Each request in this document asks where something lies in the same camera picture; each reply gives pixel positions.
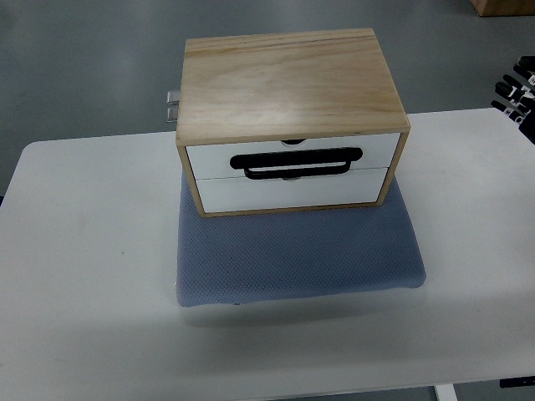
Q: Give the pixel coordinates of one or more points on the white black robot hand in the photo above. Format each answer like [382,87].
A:
[518,98]

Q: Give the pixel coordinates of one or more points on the white drawer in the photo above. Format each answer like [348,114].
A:
[213,161]
[242,194]

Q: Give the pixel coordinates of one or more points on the black drawer handle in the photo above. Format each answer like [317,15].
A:
[296,164]

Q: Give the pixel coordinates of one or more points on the wooden drawer cabinet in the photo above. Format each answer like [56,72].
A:
[288,87]

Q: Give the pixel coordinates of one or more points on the cardboard box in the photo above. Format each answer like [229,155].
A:
[503,8]

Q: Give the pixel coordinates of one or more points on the white table leg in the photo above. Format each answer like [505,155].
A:
[445,392]

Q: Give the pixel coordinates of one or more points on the blue-grey mesh cushion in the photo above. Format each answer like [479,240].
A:
[236,260]

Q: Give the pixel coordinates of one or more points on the silver metal clamp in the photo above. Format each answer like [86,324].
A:
[172,102]

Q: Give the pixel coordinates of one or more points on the black table bracket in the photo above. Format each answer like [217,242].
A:
[517,382]

